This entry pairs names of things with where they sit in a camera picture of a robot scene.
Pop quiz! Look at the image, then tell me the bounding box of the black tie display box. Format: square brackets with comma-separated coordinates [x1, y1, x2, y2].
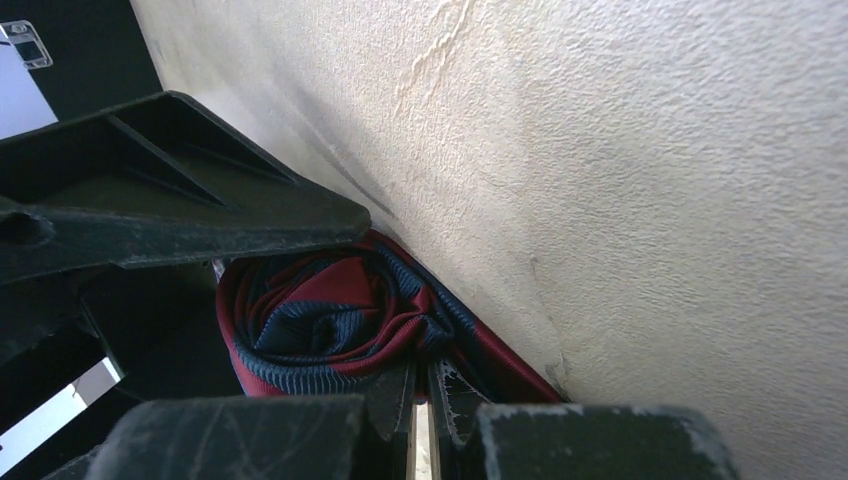
[1, 0, 163, 121]

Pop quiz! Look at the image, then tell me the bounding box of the red navy striped tie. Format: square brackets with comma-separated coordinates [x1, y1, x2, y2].
[215, 230, 562, 403]

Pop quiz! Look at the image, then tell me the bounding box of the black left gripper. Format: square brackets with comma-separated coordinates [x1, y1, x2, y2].
[1, 91, 371, 479]

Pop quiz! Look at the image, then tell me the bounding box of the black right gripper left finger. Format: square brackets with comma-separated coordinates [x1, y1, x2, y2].
[42, 362, 415, 479]

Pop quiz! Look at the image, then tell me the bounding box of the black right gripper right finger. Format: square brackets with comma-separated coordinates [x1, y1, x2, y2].
[427, 361, 740, 479]

